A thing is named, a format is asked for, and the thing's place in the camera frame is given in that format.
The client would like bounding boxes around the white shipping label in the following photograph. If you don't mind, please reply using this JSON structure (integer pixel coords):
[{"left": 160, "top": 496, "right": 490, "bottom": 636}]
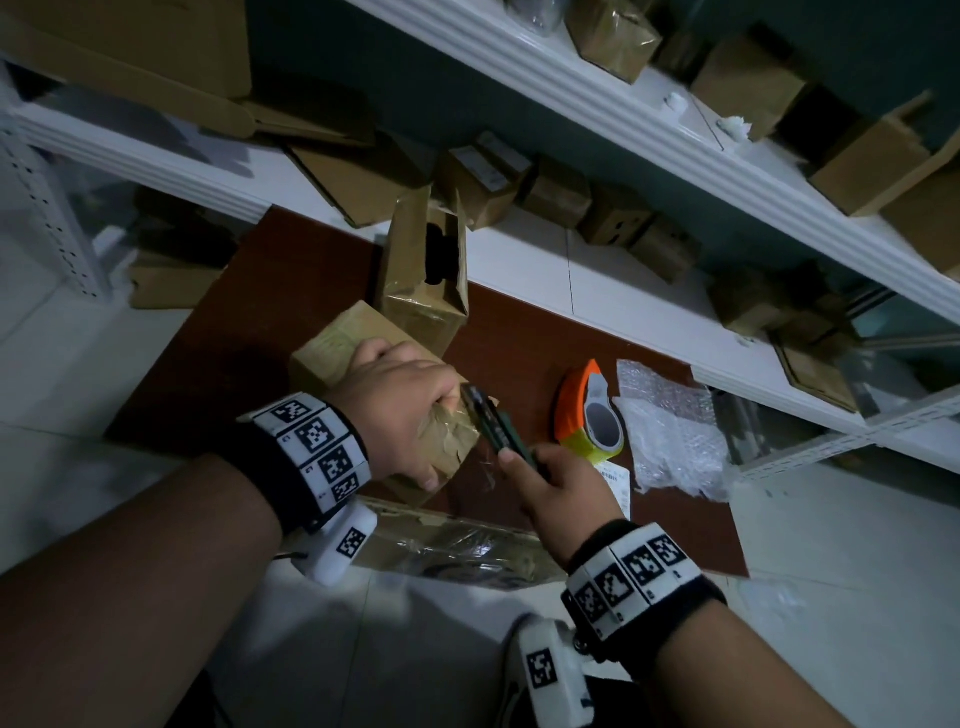
[{"left": 596, "top": 458, "right": 631, "bottom": 500}]

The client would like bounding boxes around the person's right forearm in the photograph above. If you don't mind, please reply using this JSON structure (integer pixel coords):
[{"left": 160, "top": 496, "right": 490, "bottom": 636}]
[{"left": 644, "top": 603, "right": 856, "bottom": 728}]

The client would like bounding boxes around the plastic wrapped cardboard base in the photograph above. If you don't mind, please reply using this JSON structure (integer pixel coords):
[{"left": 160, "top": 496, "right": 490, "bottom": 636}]
[{"left": 352, "top": 494, "right": 568, "bottom": 594}]

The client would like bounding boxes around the open cardboard box with cutout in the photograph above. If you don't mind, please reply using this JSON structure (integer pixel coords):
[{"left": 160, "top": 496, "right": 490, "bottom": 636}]
[{"left": 374, "top": 183, "right": 472, "bottom": 358}]

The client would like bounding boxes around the large flat cardboard sheet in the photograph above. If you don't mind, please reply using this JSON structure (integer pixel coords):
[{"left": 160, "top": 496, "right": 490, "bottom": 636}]
[{"left": 0, "top": 0, "right": 256, "bottom": 140}]

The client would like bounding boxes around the person's right hand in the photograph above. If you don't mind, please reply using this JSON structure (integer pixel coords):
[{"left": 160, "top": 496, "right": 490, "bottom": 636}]
[{"left": 498, "top": 442, "right": 628, "bottom": 571}]

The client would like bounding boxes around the clear bubble wrap sheet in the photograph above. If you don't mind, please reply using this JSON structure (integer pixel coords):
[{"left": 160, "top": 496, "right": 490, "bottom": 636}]
[
  {"left": 616, "top": 359, "right": 718, "bottom": 421},
  {"left": 611, "top": 393, "right": 733, "bottom": 502}
]

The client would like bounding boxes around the plastic bottle with white label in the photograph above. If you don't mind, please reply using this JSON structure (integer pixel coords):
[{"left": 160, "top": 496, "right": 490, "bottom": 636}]
[{"left": 506, "top": 0, "right": 568, "bottom": 33}]

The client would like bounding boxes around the person's left forearm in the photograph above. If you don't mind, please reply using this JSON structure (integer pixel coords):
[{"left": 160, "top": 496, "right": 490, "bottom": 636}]
[{"left": 0, "top": 453, "right": 286, "bottom": 728}]

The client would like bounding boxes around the taped cardboard parcel box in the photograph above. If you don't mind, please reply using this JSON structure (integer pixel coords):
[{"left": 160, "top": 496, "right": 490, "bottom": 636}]
[{"left": 288, "top": 299, "right": 481, "bottom": 508}]

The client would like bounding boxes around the person's left hand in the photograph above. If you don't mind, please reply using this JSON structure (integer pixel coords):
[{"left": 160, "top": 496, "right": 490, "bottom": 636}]
[{"left": 322, "top": 337, "right": 466, "bottom": 494}]

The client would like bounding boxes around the reddish brown wooden board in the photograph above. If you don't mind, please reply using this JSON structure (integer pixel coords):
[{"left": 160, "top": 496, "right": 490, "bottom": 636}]
[{"left": 104, "top": 206, "right": 751, "bottom": 579}]

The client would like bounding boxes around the dark green utility knife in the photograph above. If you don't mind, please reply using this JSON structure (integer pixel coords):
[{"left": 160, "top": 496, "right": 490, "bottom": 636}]
[{"left": 459, "top": 382, "right": 549, "bottom": 481}]

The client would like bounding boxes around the white metal storage rack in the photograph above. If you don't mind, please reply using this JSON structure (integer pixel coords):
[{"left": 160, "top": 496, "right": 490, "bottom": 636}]
[
  {"left": 0, "top": 0, "right": 960, "bottom": 474},
  {"left": 738, "top": 386, "right": 960, "bottom": 481}
]

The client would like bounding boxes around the orange tape dispenser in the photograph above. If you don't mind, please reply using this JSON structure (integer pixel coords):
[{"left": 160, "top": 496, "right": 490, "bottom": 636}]
[{"left": 553, "top": 358, "right": 625, "bottom": 460}]

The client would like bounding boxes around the folded flat cardboard carton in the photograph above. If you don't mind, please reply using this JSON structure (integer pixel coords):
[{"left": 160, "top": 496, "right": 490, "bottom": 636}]
[{"left": 239, "top": 82, "right": 376, "bottom": 148}]

